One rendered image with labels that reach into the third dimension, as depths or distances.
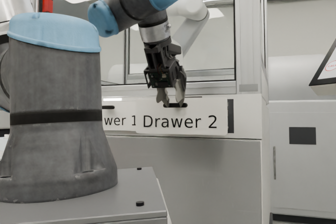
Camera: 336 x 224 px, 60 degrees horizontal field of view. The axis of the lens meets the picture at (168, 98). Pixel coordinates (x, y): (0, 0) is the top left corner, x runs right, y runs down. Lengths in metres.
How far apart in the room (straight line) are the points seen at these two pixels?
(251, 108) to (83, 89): 0.69
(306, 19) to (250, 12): 3.46
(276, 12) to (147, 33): 3.82
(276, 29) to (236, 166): 3.52
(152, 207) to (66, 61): 0.20
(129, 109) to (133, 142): 0.13
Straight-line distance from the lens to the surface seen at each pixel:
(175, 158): 1.05
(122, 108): 1.10
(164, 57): 0.75
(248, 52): 1.00
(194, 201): 1.06
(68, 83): 0.37
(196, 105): 0.87
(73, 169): 0.36
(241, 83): 1.00
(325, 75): 0.93
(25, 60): 0.39
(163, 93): 0.83
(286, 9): 4.48
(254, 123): 0.98
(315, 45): 4.41
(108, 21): 0.60
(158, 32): 0.71
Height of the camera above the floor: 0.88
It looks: 3 degrees up
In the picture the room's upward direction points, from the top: straight up
